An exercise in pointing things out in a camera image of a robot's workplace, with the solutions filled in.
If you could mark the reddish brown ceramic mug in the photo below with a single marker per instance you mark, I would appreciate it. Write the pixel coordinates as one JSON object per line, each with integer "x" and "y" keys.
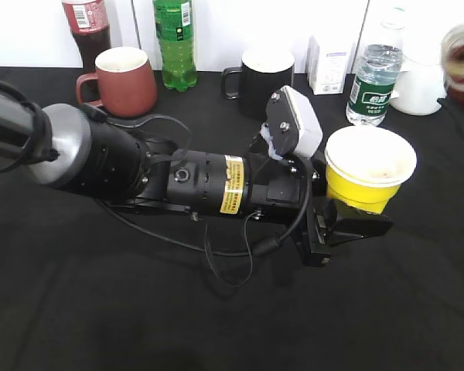
{"x": 125, "y": 81}

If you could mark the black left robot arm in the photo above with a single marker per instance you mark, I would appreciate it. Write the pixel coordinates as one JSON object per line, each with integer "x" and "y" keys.
{"x": 126, "y": 170}

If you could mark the clear water bottle green label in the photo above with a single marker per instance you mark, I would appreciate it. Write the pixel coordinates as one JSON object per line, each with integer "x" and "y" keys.
{"x": 377, "y": 70}

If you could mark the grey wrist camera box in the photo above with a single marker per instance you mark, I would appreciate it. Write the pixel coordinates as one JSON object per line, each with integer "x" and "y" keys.
{"x": 292, "y": 124}

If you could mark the white ceramic mug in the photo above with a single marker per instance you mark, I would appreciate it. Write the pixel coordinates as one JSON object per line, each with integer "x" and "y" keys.
{"x": 418, "y": 88}

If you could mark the black ceramic mug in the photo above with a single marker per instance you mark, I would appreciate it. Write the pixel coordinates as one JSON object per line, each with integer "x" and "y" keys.
{"x": 263, "y": 70}

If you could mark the yellow paper cup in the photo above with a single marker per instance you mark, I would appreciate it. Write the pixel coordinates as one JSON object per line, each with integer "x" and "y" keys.
{"x": 366, "y": 166}

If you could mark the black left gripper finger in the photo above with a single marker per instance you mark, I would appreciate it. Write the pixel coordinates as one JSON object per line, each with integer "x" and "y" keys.
{"x": 325, "y": 174}
{"x": 346, "y": 223}

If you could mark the glass jar red contents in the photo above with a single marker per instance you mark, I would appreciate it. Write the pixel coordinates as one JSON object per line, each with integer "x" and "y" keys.
{"x": 452, "y": 58}

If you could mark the white carton box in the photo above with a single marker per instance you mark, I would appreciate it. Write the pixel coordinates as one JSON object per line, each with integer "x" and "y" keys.
{"x": 327, "y": 64}

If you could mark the green sprite bottle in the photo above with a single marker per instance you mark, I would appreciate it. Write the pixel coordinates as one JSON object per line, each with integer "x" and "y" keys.
{"x": 174, "y": 30}

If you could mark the cola bottle red label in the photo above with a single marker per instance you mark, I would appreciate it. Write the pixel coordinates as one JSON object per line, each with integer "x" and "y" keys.
{"x": 90, "y": 28}

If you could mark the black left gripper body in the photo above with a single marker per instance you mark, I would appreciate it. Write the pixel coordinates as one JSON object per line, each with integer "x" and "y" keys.
{"x": 280, "y": 191}

